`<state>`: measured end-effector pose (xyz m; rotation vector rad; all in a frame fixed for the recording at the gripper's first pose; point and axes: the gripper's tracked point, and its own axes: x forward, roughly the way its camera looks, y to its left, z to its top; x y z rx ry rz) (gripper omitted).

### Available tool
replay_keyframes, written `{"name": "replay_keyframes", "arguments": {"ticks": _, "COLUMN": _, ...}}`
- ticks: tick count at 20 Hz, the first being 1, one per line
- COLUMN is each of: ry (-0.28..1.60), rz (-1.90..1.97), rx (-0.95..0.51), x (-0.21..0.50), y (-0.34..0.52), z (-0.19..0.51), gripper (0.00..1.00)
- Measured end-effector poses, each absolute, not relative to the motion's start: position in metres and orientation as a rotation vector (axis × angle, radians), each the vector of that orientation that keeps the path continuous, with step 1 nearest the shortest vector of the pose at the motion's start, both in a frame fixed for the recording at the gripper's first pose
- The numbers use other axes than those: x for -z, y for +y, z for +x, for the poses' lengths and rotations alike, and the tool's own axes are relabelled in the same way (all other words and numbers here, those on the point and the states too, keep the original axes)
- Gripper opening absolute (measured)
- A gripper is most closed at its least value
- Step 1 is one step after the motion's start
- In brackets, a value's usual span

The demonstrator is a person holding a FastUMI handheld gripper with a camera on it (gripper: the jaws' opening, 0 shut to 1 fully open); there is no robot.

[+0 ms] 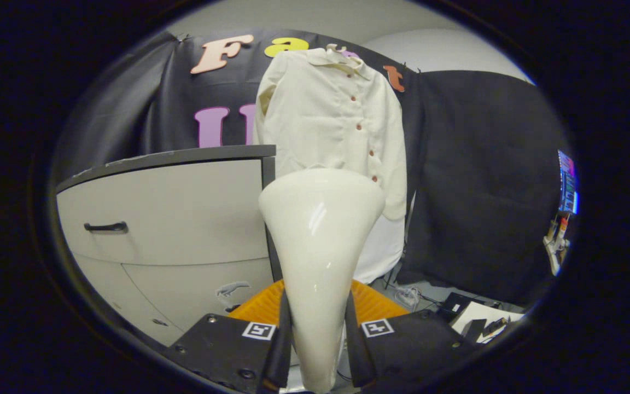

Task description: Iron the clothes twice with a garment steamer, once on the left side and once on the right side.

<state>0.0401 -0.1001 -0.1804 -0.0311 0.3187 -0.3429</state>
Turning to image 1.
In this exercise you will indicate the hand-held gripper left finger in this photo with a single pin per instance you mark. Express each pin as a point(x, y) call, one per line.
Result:
point(281, 355)

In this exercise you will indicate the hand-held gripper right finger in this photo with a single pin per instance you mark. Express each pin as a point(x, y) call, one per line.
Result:
point(354, 355)

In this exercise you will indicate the white garment steamer head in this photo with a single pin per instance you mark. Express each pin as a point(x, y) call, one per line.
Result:
point(320, 219)

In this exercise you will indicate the cream button shirt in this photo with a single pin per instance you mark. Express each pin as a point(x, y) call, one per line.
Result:
point(320, 120)

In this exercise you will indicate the white clothes hanger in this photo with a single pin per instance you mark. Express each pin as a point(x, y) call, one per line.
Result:
point(337, 49)

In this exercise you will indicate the white hanging board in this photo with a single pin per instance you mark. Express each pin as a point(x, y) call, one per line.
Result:
point(380, 251)

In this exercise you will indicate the black box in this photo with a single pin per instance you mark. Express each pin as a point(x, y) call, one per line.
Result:
point(454, 303)

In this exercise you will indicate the white paper sheet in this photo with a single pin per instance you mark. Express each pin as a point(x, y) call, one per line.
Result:
point(479, 314)

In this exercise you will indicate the grey cabinet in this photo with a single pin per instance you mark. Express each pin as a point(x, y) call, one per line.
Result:
point(184, 208)

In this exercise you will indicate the white stand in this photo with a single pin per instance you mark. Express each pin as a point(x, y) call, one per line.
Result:
point(554, 249)

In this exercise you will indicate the lit monitor screen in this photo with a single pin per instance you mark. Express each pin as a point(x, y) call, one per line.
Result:
point(566, 183)

